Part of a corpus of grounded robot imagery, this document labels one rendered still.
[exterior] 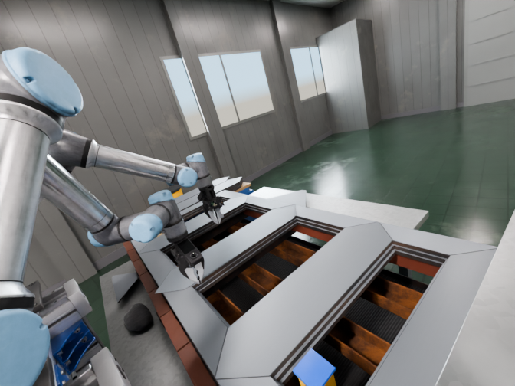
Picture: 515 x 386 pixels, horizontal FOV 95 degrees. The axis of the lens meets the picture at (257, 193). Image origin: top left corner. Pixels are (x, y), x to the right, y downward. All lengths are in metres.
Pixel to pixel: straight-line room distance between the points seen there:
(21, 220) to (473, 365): 0.60
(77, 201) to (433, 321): 0.87
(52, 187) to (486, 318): 0.82
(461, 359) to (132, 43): 4.28
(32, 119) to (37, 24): 3.53
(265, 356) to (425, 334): 0.35
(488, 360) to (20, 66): 0.74
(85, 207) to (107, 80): 3.31
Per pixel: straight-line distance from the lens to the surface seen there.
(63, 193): 0.72
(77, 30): 4.11
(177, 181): 0.94
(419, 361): 0.64
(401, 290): 0.96
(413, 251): 0.90
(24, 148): 0.50
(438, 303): 0.73
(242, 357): 0.68
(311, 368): 0.59
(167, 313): 0.96
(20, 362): 0.44
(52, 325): 1.07
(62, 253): 3.70
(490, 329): 0.45
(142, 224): 0.70
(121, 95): 3.96
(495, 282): 0.51
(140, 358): 1.11
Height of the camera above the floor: 1.38
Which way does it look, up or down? 19 degrees down
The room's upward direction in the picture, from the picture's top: 17 degrees counter-clockwise
